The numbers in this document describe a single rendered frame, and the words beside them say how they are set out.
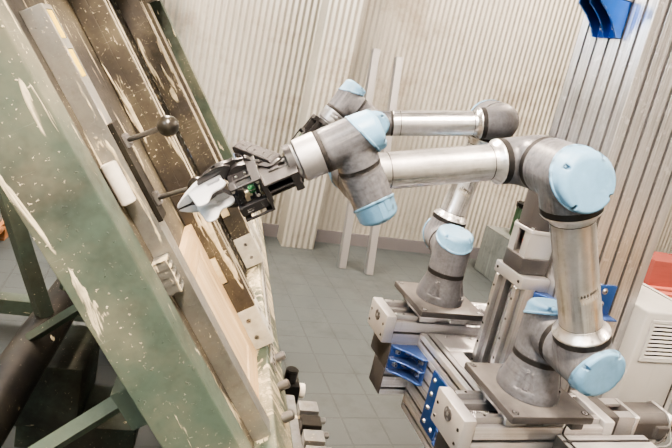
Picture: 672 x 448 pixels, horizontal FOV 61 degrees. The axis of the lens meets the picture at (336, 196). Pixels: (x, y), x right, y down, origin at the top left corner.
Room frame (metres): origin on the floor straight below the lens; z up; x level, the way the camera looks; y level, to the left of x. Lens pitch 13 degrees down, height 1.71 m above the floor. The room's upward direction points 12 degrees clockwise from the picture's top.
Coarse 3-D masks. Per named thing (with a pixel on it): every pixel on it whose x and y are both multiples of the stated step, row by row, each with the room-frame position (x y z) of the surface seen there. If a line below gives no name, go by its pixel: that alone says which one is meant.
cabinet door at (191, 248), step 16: (192, 240) 1.31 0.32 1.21; (192, 256) 1.23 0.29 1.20; (192, 272) 1.17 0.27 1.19; (208, 272) 1.33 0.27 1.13; (208, 288) 1.25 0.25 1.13; (224, 304) 1.33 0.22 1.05; (224, 320) 1.26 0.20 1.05; (240, 320) 1.41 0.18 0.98; (240, 336) 1.34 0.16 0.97; (240, 352) 1.26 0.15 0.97; (256, 352) 1.42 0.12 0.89; (256, 368) 1.33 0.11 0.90; (256, 384) 1.25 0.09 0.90
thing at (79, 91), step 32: (32, 32) 0.96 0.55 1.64; (64, 32) 1.01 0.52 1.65; (64, 64) 0.98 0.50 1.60; (96, 96) 1.02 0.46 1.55; (96, 128) 0.99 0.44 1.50; (160, 224) 1.02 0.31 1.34; (192, 288) 1.03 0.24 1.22; (192, 320) 1.04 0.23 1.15; (224, 352) 1.05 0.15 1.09; (224, 384) 1.05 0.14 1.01; (256, 416) 1.07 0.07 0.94
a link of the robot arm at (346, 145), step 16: (368, 112) 0.96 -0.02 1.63; (320, 128) 0.95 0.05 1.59; (336, 128) 0.94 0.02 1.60; (352, 128) 0.93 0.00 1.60; (368, 128) 0.94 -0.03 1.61; (320, 144) 0.92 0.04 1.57; (336, 144) 0.92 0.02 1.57; (352, 144) 0.93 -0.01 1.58; (368, 144) 0.94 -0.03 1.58; (384, 144) 0.95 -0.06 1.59; (336, 160) 0.93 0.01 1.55; (352, 160) 0.93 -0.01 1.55; (368, 160) 0.94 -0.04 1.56
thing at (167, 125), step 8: (160, 120) 0.98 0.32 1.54; (168, 120) 0.98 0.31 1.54; (176, 120) 0.99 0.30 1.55; (152, 128) 1.00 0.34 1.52; (160, 128) 0.97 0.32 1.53; (168, 128) 0.97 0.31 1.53; (176, 128) 0.98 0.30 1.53; (128, 136) 1.02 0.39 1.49; (136, 136) 1.01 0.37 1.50; (144, 136) 1.00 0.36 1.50; (168, 136) 0.98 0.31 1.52; (128, 144) 1.02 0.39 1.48
